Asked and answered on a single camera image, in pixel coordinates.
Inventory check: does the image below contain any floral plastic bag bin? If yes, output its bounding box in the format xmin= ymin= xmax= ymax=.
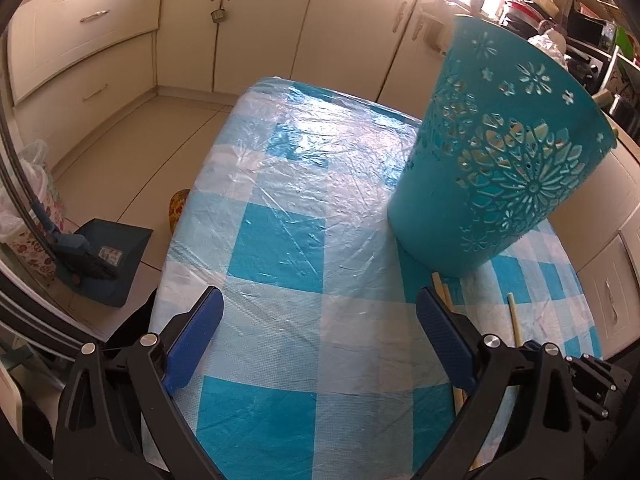
xmin=0 ymin=138 xmax=66 ymax=281

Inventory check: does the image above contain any lone wooden chopstick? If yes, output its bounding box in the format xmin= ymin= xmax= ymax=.
xmin=506 ymin=292 xmax=524 ymax=347

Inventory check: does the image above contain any teal perforated plastic basket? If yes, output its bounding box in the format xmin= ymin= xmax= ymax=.
xmin=387 ymin=15 xmax=616 ymax=278

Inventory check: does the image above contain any blue checkered plastic tablecloth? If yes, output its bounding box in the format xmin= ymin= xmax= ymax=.
xmin=142 ymin=77 xmax=604 ymax=480

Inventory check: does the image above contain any blue dustpan with brush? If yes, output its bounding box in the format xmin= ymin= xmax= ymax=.
xmin=32 ymin=200 xmax=152 ymax=308

